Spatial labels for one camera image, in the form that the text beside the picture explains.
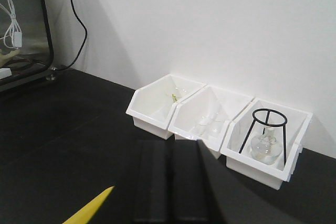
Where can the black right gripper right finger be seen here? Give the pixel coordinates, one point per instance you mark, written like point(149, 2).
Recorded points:
point(192, 201)

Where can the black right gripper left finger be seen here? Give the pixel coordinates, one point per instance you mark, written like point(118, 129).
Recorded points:
point(150, 204)

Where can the yellow plastic tray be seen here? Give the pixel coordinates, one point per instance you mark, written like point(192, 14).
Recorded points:
point(83, 215)

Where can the white storage bin left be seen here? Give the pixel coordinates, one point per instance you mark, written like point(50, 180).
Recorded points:
point(152, 110)

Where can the white storage bin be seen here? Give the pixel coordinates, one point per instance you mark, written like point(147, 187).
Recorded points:
point(270, 175)
point(152, 110)
point(207, 101)

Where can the small clear glassware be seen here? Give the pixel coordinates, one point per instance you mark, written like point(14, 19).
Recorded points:
point(210, 125)

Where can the white storage bin right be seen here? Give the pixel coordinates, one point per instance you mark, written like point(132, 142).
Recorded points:
point(270, 175)

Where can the white storage bin middle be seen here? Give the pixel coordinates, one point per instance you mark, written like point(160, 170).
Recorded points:
point(207, 101)

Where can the clear glass flask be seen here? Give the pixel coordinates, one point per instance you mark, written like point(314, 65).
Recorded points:
point(266, 148)

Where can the clear glass beaker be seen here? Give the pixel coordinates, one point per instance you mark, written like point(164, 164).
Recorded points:
point(176, 93)

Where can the black wire tripod stand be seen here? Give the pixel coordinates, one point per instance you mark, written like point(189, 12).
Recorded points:
point(262, 116)

